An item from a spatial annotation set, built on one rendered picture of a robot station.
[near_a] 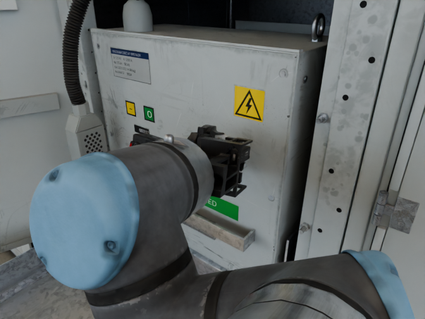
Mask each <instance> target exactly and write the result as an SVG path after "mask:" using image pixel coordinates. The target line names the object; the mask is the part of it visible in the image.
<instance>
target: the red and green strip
mask: <svg viewBox="0 0 425 319"><path fill-rule="evenodd" d="M205 206H207V207H208V208H211V209H213V210H215V211H217V212H219V213H222V214H224V215H226V216H228V217H230V218H232V219H234V220H236V221H238V206H236V205H234V204H232V203H229V202H228V201H225V200H223V199H220V198H218V197H213V196H211V197H210V199H209V200H208V202H207V203H206V204H205Z"/></svg>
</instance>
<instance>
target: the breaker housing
mask: <svg viewBox="0 0 425 319"><path fill-rule="evenodd" d="M90 31H91V35H92V32H100V33H105V34H116V35H127V36H134V37H144V38H150V39H161V40H167V41H178V42H189V43H195V44H205V45H212V46H223V47H234V48H239V49H250V50H256V51H267V52H273V53H284V54H294V55H297V62H296V68H295V79H294V85H293V96H292V106H291V112H290V123H289V129H288V139H287V145H286V156H285V166H284V172H283V183H282V189H281V200H280V210H279V217H278V227H277V233H276V244H275V250H274V260H273V264H274V263H282V262H284V259H285V250H286V241H287V239H288V238H289V237H290V236H291V235H292V234H293V232H294V231H295V230H296V229H297V227H298V226H299V225H300V219H301V214H302V207H303V202H304V194H305V187H306V182H307V174H308V169H309V162H310V157H311V149H312V142H313V137H314V129H315V124H316V117H317V109H318V104H319V96H320V92H321V84H322V79H323V72H324V64H325V59H326V51H327V47H328V39H329V36H328V35H323V36H322V42H312V41H311V40H312V35H311V34H295V33H285V32H268V31H259V30H242V29H234V28H216V27H200V26H190V25H173V24H165V23H164V24H157V25H153V31H150V32H129V31H124V27H121V28H107V29H103V28H91V29H90ZM278 256H280V257H279V258H278V260H277V257H278Z"/></svg>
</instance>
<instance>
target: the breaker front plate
mask: <svg viewBox="0 0 425 319"><path fill-rule="evenodd" d="M92 39H93V43H94V51H95V58H96V63H97V71H98V75H99V83H100V87H101V95H102V102H103V106H104V114H105V119H106V126H107V131H108V139H109V146H110V150H111V151H114V150H117V149H122V148H125V147H130V142H131V141H133V134H139V133H137V132H135V128H134V125H138V126H140V127H144V128H146V129H149V134H151V135H154V136H157V137H160V138H164V136H165V135H166V134H172V135H173V137H181V138H184V139H188V137H189V136H190V134H191V132H197V129H198V127H202V126H203V125H214V126H216V130H217V131H218V132H223V133H225V134H226V135H227V136H228V137H234V138H237V137H239V138H243V139H250V140H253V142H251V143H250V145H249V147H250V154H249V156H250V158H249V159H248V160H246V161H244V162H245V164H246V165H247V168H245V169H243V170H242V171H239V172H242V182H241V183H240V184H242V185H246V186H247V188H246V189H244V190H243V191H242V192H241V193H240V194H239V195H238V196H237V197H231V196H226V195H224V196H223V197H221V198H220V199H223V200H225V201H228V202H229V203H232V204H234V205H236V206H238V221H236V220H234V219H232V218H230V217H228V216H226V215H224V214H222V213H219V212H217V211H215V210H213V209H211V208H208V207H207V206H203V207H202V208H201V209H200V210H198V211H197V212H195V213H194V214H196V215H198V216H200V217H202V218H204V219H206V220H208V221H210V222H212V223H214V224H216V225H218V226H220V227H222V228H224V229H226V230H228V231H230V232H232V233H234V234H236V235H238V236H240V237H242V238H244V237H245V236H246V235H247V234H248V233H249V232H250V231H251V230H252V229H255V230H256V235H255V241H254V242H253V243H252V244H251V245H250V246H249V247H248V248H247V249H246V250H245V251H244V252H242V251H240V250H238V249H236V248H234V247H233V246H231V245H229V244H227V243H225V242H223V241H221V240H219V239H217V238H215V237H214V236H212V235H210V234H208V233H206V232H204V231H203V230H201V229H199V228H197V227H195V226H193V225H191V224H189V223H187V222H185V221H184V222H183V223H181V226H182V229H183V232H184V234H185V237H186V240H187V242H188V246H189V247H190V248H191V249H193V250H195V251H197V252H198V253H200V254H201V255H203V256H205V257H207V258H209V259H210V260H212V261H214V262H215V263H217V264H219V265H220V266H222V267H224V268H225V269H227V270H229V271H230V270H235V269H240V268H248V267H253V266H261V265H269V264H273V260H274V250H275V244H276V233H277V227H278V217H279V210H280V200H281V189H282V183H283V172H284V166H285V156H286V145H287V139H288V129H289V123H290V112H291V106H292V96H293V85H294V79H295V68H296V62H297V55H294V54H284V53H273V52H267V51H256V50H250V49H239V48H234V47H223V46H212V45H205V44H195V43H189V42H178V41H167V40H161V39H150V38H144V37H134V36H127V35H116V34H105V33H100V32H92ZM110 47H112V48H117V49H125V50H130V51H138V52H142V53H149V67H150V75H151V84H146V83H143V82H138V81H134V80H129V79H126V78H121V77H115V76H114V71H113V62H112V57H111V48H110ZM235 86H239V87H246V88H249V89H255V90H260V91H265V94H264V111H263V119H262V122H258V121H255V120H250V119H247V118H242V117H239V116H235V115H234V105H235ZM125 100H126V101H130V102H133V103H135V112H136V116H132V115H128V114H127V112H126V102H125ZM144 106H148V107H150V108H154V121H155V123H153V122H150V121H147V120H145V118H144Z"/></svg>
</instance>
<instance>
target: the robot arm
mask: <svg viewBox="0 0 425 319"><path fill-rule="evenodd" d="M251 142H253V140H250V139H243V138H239V137H237V138H234V137H228V136H227V135H226V134H225V133H223V132H218V131H217V130H216V126H214V125H203V126H202V127H198V129H197V132H191V134H190V136H189V137H188V139H184V138H181V137H173V135H172V134H166V135H165V136H164V138H160V137H157V136H154V135H151V134H133V142H132V146H130V147H125V148H122V149H117V150H114V151H108V152H94V153H89V154H86V155H84V156H82V157H80V158H79V159H76V160H73V161H69V162H67V163H63V164H61V165H59V166H57V167H55V168H53V169H52V170H51V171H50V172H49V173H47V174H46V175H45V176H44V178H43V179H42V180H41V181H40V183H39V184H38V186H37V188H36V190H35V192H34V195H33V198H32V202H31V205H30V214H29V224H30V234H31V238H32V242H33V245H34V248H35V251H36V253H37V256H38V257H39V259H41V260H42V262H43V264H45V266H46V270H47V271H48V272H49V273H50V274H51V275H52V276H53V277H54V278H55V279H56V280H57V281H59V282H61V283H62V284H64V285H66V286H68V287H71V288H74V289H80V290H84V292H85V295H86V297H87V300H88V302H89V306H90V308H91V311H92V314H93V316H94V319H415V316H414V313H413V311H412V308H411V305H410V302H409V299H408V297H407V294H406V291H405V289H404V286H403V283H402V281H401V279H400V277H399V276H398V272H397V269H396V267H395V265H394V263H393V262H392V260H391V258H390V257H389V256H387V255H386V254H385V253H383V252H381V251H377V250H369V251H354V250H351V249H347V250H344V251H342V252H341V253H340V254H334V255H329V256H322V257H317V258H308V259H303V260H295V261H287V262H282V263H274V264H269V265H261V266H253V267H248V268H240V269H235V270H230V271H228V270H226V271H221V272H214V273H207V274H203V275H199V274H198V271H197V269H196V266H195V263H194V260H193V257H192V255H191V253H190V250H189V247H188V242H187V240H186V237H185V234H184V232H183V229H182V226H181V223H183V222H184V221H185V220H186V219H187V218H189V217H190V216H192V215H193V214H194V213H195V212H197V211H198V210H200V209H201V208H202V207H203V206H205V204H206V203H207V202H208V200H209V199H210V197H211V196H213V197H218V198H221V197H223V196H224V195H226V196H231V197H237V196H238V195H239V194H240V193H241V192H242V191H243V190H244V189H246V188H247V186H246V185H242V184H240V183H241V182H242V172H239V171H242V170H243V169H245V168H247V165H246V164H245V162H244V161H246V160H248V159H249V158H250V156H249V154H250V147H249V145H250V143H251ZM237 188H239V190H238V191H237ZM232 189H233V191H231V190H232Z"/></svg>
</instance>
